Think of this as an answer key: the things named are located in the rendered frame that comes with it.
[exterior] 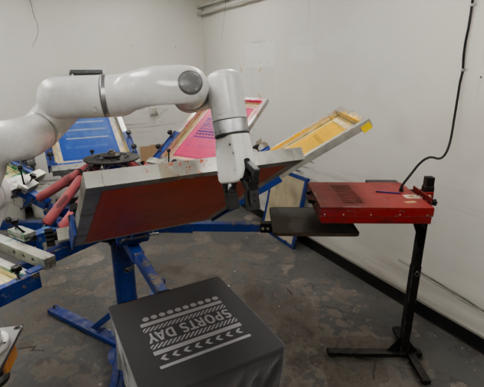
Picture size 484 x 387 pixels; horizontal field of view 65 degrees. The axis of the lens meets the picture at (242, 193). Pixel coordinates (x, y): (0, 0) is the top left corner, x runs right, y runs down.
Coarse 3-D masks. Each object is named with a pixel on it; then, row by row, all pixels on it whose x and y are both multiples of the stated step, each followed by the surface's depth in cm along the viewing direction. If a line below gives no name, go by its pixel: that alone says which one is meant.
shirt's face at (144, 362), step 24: (192, 288) 151; (216, 288) 151; (120, 312) 136; (144, 312) 136; (240, 312) 136; (144, 336) 123; (264, 336) 123; (144, 360) 113; (192, 360) 113; (216, 360) 113; (240, 360) 113; (144, 384) 105; (168, 384) 105
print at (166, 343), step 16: (192, 304) 140; (208, 304) 140; (144, 320) 131; (160, 320) 131; (176, 320) 131; (192, 320) 131; (208, 320) 131; (224, 320) 131; (160, 336) 123; (176, 336) 123; (192, 336) 123; (208, 336) 123; (224, 336) 123; (240, 336) 123; (160, 352) 116; (176, 352) 116; (192, 352) 116; (208, 352) 116
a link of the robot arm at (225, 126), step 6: (222, 120) 79; (228, 120) 78; (234, 120) 78; (240, 120) 79; (246, 120) 80; (216, 126) 80; (222, 126) 79; (228, 126) 78; (234, 126) 78; (240, 126) 79; (246, 126) 80; (216, 132) 80; (222, 132) 79; (228, 132) 79
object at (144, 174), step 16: (192, 160) 93; (208, 160) 95; (256, 160) 101; (272, 160) 103; (288, 160) 106; (96, 176) 83; (112, 176) 84; (128, 176) 86; (144, 176) 87; (160, 176) 89; (176, 176) 91; (192, 176) 94; (272, 176) 119; (80, 192) 93; (96, 192) 86; (80, 208) 100; (224, 208) 156; (80, 224) 114; (80, 240) 141; (96, 240) 150
